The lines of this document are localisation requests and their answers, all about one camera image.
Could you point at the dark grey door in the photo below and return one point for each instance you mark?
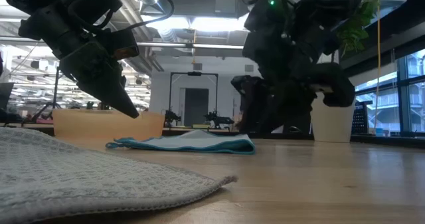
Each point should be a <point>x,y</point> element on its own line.
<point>196,107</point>

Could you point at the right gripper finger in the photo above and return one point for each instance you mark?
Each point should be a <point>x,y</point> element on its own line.
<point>247,101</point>

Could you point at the grey waffle-weave towel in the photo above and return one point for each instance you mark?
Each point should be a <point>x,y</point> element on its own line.
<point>83,180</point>

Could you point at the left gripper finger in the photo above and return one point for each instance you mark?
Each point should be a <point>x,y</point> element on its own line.
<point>113,97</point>

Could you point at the small black background robot arm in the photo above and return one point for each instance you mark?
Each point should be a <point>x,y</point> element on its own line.
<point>219,120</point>
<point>172,117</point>

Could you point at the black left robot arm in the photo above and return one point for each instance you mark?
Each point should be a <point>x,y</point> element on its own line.
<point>50,14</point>

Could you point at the black upright panel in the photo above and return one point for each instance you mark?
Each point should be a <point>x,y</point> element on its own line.
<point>299,117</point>

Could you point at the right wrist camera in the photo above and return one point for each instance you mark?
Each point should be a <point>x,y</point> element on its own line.
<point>262,48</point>

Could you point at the light blue teal-edged microfiber towel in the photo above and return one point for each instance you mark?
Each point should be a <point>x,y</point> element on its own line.
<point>199,144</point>

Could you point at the large glass window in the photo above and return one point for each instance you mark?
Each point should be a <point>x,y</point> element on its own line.
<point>411,101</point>

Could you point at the grey ceiling box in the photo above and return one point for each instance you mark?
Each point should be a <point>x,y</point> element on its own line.
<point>227,4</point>

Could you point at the black perforated panel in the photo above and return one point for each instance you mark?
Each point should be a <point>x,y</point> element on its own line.
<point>360,117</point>

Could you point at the green leafy plant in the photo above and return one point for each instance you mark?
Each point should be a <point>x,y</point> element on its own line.
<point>355,31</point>

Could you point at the black computer mouse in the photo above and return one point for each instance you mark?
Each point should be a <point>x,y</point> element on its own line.
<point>294,129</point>

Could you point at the dark computer monitor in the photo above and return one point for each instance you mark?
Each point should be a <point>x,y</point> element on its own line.
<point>6,96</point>

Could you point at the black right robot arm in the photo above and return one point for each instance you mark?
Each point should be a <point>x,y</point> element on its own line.
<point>315,8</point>

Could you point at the white plant pot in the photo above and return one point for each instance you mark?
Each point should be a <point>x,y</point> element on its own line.
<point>332,124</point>

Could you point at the black overhead camera frame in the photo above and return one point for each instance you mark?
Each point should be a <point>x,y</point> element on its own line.
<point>57,84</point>
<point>170,91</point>

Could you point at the orange plastic basket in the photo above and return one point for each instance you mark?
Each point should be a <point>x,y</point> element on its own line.
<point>99,124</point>

